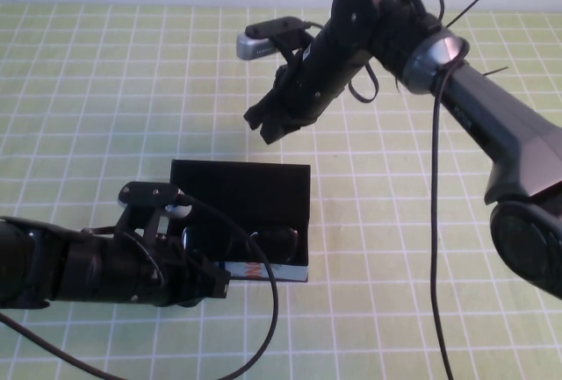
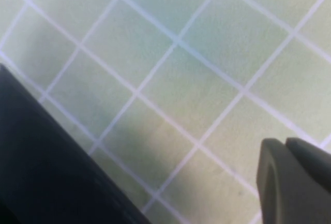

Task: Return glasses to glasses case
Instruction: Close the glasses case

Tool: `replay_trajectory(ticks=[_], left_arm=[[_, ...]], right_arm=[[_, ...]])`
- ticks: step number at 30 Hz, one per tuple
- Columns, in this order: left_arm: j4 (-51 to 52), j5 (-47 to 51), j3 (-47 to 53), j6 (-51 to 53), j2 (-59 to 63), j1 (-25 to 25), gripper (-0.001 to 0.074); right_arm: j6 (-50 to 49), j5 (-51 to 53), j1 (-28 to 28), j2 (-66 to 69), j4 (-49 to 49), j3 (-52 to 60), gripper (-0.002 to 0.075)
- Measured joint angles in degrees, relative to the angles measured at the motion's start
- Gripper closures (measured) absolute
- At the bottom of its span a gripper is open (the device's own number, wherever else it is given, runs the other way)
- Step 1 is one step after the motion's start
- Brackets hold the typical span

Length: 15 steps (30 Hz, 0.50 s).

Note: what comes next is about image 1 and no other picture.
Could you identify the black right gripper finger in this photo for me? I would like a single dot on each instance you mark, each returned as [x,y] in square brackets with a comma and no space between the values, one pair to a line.
[257,114]
[274,132]

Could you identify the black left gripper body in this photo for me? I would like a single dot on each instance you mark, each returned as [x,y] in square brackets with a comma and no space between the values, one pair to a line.
[171,279]

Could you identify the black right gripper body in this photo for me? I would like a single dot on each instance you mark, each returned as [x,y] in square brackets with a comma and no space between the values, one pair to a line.
[322,77]

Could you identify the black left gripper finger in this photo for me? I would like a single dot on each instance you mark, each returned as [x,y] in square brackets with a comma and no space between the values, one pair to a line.
[218,292]
[221,279]

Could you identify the black patterned glasses case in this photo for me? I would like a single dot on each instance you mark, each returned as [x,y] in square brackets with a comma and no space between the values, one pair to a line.
[246,187]

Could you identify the black framed glasses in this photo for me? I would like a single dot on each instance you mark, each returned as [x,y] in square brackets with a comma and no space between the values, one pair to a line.
[281,239]

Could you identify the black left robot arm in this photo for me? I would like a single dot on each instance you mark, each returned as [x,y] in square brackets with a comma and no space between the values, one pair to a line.
[35,261]

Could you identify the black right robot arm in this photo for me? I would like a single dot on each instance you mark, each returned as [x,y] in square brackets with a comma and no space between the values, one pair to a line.
[505,112]

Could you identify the green white checked tablecloth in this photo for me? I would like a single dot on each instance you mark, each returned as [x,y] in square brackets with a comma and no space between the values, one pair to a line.
[88,90]

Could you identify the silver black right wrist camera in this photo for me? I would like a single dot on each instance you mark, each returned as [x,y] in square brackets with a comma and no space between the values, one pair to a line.
[254,48]

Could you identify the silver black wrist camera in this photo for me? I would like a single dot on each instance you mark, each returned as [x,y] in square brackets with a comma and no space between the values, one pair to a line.
[254,48]
[145,191]

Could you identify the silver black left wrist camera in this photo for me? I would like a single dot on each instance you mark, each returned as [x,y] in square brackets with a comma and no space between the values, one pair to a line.
[145,191]

